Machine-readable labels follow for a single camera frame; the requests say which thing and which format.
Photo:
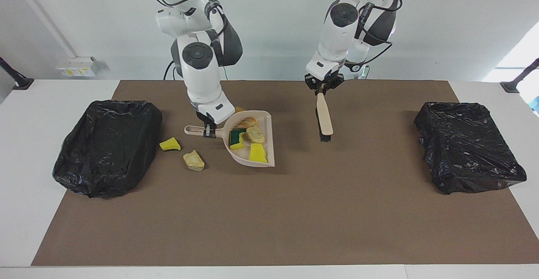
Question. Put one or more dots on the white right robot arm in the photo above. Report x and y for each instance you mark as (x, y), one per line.
(202, 77)

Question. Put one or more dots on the beige hand brush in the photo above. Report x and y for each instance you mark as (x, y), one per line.
(324, 115)

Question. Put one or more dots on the white wall socket box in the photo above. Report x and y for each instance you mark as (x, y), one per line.
(76, 66)

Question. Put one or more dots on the beige plastic dustpan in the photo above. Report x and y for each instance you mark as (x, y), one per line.
(268, 144)

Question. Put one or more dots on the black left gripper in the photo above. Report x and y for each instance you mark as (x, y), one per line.
(324, 83)

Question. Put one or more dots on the black clamp stand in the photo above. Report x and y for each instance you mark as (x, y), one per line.
(511, 86)
(19, 81)

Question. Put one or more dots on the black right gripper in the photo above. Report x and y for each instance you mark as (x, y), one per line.
(207, 124)

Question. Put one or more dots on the blue object at edge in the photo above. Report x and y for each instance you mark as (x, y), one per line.
(536, 104)

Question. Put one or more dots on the green and yellow sponge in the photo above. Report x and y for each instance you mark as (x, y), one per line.
(236, 139)

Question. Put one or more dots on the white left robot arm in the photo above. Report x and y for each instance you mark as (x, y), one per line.
(341, 35)

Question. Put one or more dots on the brown table mat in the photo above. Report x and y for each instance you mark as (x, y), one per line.
(210, 228)

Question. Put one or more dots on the orange white sponge chunk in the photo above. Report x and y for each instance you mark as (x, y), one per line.
(247, 123)

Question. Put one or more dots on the brown cork-like sponge chunk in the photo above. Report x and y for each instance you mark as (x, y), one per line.
(240, 109)

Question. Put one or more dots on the small yellow sponge scrap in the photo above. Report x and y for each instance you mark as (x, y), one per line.
(169, 144)

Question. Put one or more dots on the beige torn sponge chunk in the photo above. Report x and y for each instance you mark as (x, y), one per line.
(255, 134)
(193, 161)

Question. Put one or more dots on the yellow sponge piece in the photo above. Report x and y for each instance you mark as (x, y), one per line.
(257, 153)

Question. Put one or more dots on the black bag lined bin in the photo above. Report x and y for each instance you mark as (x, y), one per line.
(467, 148)
(109, 148)

